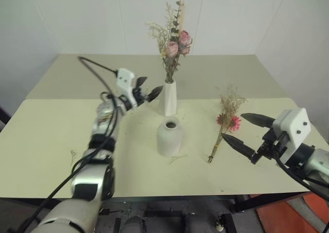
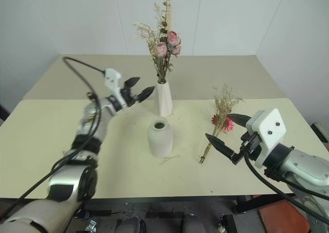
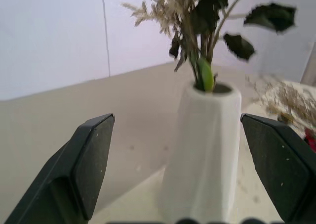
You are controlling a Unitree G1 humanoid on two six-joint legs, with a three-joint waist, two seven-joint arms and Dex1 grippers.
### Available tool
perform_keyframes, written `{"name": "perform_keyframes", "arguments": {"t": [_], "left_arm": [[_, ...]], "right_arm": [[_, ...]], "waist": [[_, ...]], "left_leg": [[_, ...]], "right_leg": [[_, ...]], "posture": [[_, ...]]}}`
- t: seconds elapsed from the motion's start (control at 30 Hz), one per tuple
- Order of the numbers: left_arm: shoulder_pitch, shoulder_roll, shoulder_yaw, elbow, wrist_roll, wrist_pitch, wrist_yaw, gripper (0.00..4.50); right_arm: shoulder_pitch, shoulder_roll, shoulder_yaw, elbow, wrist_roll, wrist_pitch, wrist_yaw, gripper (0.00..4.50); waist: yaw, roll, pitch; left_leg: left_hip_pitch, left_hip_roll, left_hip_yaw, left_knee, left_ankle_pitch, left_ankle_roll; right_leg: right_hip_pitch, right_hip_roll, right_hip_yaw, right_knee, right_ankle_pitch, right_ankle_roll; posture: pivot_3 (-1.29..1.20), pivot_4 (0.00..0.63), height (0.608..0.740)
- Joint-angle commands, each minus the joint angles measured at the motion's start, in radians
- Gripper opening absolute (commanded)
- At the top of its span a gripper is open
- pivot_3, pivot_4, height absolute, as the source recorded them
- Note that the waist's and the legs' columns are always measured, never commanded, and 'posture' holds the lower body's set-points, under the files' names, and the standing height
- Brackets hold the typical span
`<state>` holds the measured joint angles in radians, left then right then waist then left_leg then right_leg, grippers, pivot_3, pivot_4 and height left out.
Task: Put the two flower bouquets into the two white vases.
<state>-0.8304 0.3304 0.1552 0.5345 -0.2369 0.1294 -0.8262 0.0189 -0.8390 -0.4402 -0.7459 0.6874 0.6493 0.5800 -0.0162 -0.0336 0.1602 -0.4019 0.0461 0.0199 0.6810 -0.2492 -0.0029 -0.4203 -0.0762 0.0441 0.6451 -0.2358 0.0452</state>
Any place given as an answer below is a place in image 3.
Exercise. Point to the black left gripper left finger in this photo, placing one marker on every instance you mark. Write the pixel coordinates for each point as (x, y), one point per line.
(74, 174)

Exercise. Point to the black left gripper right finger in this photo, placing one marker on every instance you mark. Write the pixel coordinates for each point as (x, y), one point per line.
(279, 167)

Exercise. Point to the dark leaf flower bouquet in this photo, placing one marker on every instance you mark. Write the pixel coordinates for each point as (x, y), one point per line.
(197, 31)

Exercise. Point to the dried beige flower bouquet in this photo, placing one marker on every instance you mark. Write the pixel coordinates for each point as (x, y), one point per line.
(284, 100)

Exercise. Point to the white ceramic vase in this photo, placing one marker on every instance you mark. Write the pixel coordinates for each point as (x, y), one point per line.
(205, 147)

